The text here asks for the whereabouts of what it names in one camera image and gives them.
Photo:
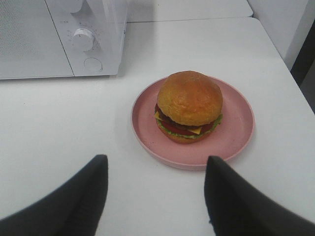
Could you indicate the pink round plate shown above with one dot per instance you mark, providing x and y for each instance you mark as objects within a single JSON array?
[{"x": 227, "y": 141}]

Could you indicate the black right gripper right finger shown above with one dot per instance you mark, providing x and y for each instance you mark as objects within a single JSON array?
[{"x": 236, "y": 208}]

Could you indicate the white microwave oven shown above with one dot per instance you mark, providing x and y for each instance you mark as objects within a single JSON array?
[{"x": 106, "y": 19}]

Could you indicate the round white door button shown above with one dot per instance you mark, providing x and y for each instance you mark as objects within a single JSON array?
[{"x": 93, "y": 64}]

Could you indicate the white microwave door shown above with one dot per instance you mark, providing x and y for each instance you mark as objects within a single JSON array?
[{"x": 29, "y": 43}]

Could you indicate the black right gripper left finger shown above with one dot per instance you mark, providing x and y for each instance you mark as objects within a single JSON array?
[{"x": 73, "y": 209}]

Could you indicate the burger with sesame-free bun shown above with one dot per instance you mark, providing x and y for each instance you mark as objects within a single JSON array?
[{"x": 189, "y": 107}]

